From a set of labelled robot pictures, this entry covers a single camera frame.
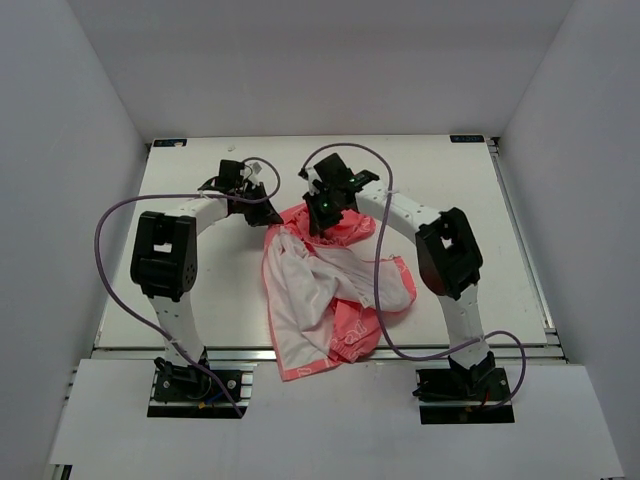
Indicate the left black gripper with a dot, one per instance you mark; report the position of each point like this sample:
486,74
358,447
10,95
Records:
266,214

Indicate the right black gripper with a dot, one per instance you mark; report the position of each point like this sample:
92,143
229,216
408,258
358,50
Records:
320,221

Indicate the pink hooded kids jacket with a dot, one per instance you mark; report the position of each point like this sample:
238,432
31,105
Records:
321,297

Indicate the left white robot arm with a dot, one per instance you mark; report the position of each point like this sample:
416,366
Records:
165,264

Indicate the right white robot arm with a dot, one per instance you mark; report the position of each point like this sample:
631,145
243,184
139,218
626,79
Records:
449,259

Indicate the left blue corner label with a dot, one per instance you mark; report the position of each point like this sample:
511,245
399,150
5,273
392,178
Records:
169,143

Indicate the blue corner label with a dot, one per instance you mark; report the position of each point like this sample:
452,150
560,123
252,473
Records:
169,143
466,138

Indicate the right blue corner label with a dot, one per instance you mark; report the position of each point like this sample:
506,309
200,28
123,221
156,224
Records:
466,138

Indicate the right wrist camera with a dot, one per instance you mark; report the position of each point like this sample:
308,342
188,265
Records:
330,171

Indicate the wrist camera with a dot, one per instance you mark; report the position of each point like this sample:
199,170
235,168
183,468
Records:
330,171
233,178

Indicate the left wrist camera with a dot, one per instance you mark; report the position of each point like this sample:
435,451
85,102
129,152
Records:
233,178

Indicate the aluminium front rail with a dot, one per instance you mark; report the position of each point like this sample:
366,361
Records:
551,352

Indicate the aluminium rail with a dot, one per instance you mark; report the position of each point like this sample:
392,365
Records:
553,338
551,352

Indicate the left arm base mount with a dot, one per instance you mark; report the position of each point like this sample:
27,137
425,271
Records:
180,392

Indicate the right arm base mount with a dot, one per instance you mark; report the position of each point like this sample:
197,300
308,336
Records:
456,396

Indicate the aluminium right side rail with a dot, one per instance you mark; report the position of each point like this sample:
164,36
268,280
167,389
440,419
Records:
553,338

